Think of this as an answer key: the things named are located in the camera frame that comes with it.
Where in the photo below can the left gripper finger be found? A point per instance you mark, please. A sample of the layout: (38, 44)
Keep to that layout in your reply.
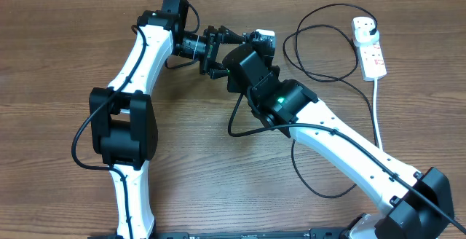
(226, 36)
(218, 73)

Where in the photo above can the white charger plug adapter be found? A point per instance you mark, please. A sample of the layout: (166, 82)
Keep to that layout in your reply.
(363, 37)

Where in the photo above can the white power strip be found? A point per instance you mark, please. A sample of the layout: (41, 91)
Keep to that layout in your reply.
(371, 58)

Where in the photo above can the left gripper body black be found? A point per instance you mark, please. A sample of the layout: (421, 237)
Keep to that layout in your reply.
(211, 47)

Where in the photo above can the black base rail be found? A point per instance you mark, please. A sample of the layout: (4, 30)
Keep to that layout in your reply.
(314, 233)

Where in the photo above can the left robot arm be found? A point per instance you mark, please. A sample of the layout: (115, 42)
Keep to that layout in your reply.
(122, 121)

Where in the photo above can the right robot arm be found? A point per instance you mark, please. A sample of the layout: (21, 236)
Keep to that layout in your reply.
(411, 204)

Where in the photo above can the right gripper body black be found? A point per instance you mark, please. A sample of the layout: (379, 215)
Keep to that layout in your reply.
(276, 68)

